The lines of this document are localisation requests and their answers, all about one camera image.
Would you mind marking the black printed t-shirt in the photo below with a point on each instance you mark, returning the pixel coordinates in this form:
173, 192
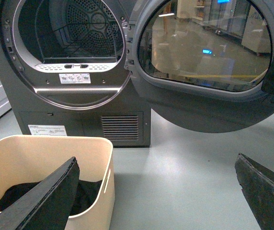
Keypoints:
86, 194

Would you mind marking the right gripper camera black right finger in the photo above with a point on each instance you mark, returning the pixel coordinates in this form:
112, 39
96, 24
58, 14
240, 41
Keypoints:
257, 185

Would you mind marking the dark grey tumble dryer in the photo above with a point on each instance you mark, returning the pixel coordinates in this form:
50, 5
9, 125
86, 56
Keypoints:
62, 66

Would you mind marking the round glass dryer door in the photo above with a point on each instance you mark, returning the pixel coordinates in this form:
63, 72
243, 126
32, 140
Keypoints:
204, 65

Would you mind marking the right gripper camera black left finger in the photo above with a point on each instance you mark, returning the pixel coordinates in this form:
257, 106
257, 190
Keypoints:
48, 205

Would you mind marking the cream plastic laundry hamper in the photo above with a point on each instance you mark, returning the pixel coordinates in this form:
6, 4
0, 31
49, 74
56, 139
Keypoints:
28, 159

